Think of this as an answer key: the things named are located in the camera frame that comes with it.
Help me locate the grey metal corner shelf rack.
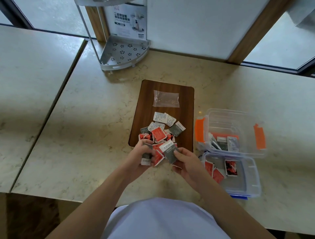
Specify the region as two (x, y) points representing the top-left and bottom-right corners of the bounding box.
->
(74, 0), (151, 71)

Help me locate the wooden pillar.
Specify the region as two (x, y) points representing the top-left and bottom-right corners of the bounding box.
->
(85, 6), (110, 43)
(227, 0), (296, 65)

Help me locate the clear box with blue latches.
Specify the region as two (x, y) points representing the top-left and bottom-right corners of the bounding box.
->
(200, 152), (262, 200)

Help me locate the person's right forearm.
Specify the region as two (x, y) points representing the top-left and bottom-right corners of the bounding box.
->
(197, 181), (276, 239)

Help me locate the pile of red and grey sachets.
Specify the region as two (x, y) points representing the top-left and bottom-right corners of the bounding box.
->
(138, 111), (186, 168)

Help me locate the clear box with orange latches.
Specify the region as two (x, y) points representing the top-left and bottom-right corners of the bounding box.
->
(194, 108), (267, 159)

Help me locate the clear plastic bag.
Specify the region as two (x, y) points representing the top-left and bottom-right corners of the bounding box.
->
(152, 90), (180, 108)

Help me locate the brown wooden inlay board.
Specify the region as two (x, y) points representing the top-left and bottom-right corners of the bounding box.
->
(128, 79), (195, 153)

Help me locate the white printed product card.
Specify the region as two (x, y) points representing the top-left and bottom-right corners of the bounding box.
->
(103, 2), (148, 41)

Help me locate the person's left hand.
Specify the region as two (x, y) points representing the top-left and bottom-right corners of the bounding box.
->
(124, 139), (157, 180)

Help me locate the person's left forearm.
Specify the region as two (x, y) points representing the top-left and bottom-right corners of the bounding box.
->
(45, 170), (138, 239)

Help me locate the black window frame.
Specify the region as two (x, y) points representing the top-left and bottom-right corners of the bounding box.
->
(0, 0), (96, 40)
(241, 56), (315, 78)

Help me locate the white shirt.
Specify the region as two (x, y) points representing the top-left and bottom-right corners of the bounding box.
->
(101, 197), (232, 239)

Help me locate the person's right hand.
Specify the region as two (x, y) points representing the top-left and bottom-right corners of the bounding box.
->
(172, 147), (212, 194)

